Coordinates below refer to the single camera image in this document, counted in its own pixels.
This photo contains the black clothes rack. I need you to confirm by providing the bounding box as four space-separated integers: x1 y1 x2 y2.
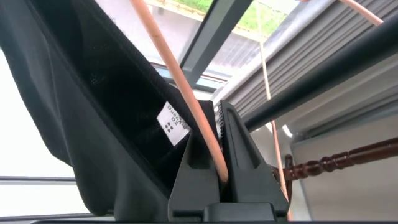
0 14 398 222

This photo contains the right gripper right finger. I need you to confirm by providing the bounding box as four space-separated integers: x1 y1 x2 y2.
217 99 290 221

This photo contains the black garment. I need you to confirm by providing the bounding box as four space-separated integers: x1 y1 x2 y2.
0 0 218 222

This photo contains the dark brown wooden coat stand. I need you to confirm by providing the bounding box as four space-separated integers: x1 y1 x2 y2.
272 136 398 205

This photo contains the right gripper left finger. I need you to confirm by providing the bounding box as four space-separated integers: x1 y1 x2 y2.
167 127 222 221

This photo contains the beige curtain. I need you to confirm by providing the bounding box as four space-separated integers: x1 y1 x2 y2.
214 0 398 139

